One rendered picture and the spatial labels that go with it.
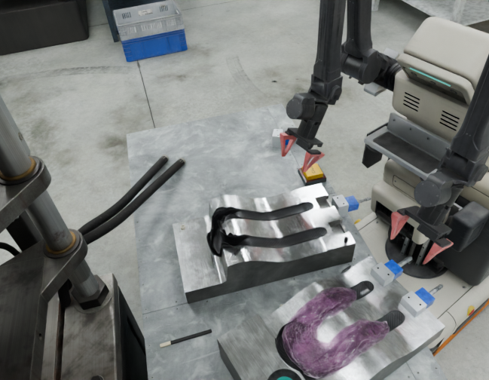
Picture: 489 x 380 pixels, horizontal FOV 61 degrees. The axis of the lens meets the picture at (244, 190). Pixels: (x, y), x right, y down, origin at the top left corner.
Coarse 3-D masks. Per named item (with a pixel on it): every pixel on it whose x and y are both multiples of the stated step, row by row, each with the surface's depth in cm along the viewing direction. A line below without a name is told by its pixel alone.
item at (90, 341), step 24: (72, 288) 126; (48, 312) 120; (72, 312) 120; (96, 312) 119; (48, 336) 115; (72, 336) 114; (96, 336) 114; (120, 336) 119; (48, 360) 110; (72, 360) 110; (96, 360) 109; (120, 360) 113
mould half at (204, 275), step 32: (288, 192) 135; (320, 192) 133; (192, 224) 131; (224, 224) 121; (256, 224) 124; (288, 224) 126; (320, 224) 124; (192, 256) 122; (224, 256) 114; (256, 256) 113; (288, 256) 117; (320, 256) 118; (352, 256) 123; (192, 288) 114; (224, 288) 117
